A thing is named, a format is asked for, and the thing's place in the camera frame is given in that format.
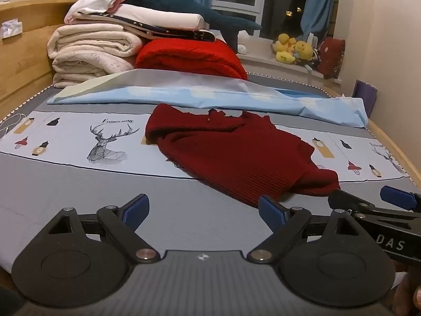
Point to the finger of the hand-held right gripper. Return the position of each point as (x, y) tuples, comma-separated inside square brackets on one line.
[(398, 196), (345, 199)]

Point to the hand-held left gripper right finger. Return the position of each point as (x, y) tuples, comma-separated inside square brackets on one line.
[(271, 210)]

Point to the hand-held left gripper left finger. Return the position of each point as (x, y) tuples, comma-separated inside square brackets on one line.
[(136, 209)]

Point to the dark red knit sweater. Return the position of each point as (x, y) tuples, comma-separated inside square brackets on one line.
[(230, 151)]

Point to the person's right hand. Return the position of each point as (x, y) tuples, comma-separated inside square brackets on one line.
[(411, 294)]

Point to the light blue bed cover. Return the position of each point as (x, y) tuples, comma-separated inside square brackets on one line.
[(164, 95)]

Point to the white window sill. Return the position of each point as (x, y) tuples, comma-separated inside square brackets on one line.
[(263, 60)]

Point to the yellow duck plush toy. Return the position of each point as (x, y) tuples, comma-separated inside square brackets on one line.
[(284, 46), (304, 51)]

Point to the bright red folded blanket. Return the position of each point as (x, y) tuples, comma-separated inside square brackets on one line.
[(190, 56)]

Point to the small white plush toy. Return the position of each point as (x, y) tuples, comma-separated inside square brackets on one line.
[(242, 47)]

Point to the beige folded blanket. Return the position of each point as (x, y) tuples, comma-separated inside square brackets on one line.
[(88, 46)]

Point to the white quilt with navy trim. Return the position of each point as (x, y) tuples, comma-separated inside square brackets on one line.
[(158, 18)]

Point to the blue shark plush toy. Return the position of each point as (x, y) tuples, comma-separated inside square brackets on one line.
[(184, 6)]

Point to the white and pink garment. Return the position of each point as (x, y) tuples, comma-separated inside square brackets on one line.
[(98, 0)]

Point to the tissue packet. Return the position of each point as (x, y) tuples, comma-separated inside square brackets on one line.
[(11, 28)]

